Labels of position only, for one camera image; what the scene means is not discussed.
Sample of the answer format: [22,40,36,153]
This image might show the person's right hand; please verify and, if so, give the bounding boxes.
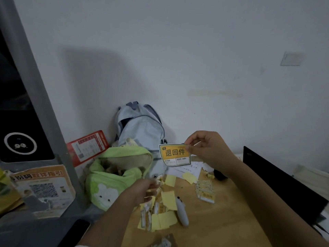
[184,131,238,176]

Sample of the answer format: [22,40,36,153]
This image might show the person's left hand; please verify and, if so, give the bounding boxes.
[125,178,161,206]

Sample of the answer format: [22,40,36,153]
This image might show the yellow label sticker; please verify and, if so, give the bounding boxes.
[159,143,191,167]

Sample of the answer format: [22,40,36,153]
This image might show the person's right forearm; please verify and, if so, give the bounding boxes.
[223,160,329,247]

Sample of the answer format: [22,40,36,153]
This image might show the person's left forearm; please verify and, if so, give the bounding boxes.
[76,189,144,247]

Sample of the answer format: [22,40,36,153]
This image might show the pile of yellow backing papers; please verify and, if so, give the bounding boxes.
[137,172,199,232]

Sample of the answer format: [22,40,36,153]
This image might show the white paper sheet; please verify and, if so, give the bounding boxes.
[167,160,202,181]

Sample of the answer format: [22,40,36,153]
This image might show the white handheld scanner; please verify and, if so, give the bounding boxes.
[175,196,189,227]

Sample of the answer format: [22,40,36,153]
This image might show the green plush bag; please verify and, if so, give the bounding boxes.
[85,138,154,212]

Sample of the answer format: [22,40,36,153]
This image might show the stack of yellow label stickers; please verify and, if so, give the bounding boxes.
[195,180,216,204]

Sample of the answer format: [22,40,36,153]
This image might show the light blue backpack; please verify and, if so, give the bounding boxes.
[112,101,167,152]

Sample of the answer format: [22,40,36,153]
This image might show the red and white card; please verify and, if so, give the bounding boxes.
[66,130,110,167]

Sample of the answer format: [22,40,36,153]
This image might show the black smartphone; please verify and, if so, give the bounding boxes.
[57,219,91,247]

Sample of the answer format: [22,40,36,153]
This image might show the black laptop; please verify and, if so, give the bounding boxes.
[243,146,329,225]

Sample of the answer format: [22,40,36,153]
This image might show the orange poster with code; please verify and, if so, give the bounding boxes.
[10,164,76,219]

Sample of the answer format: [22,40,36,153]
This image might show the grey kiosk machine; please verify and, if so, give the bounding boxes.
[0,0,103,247]

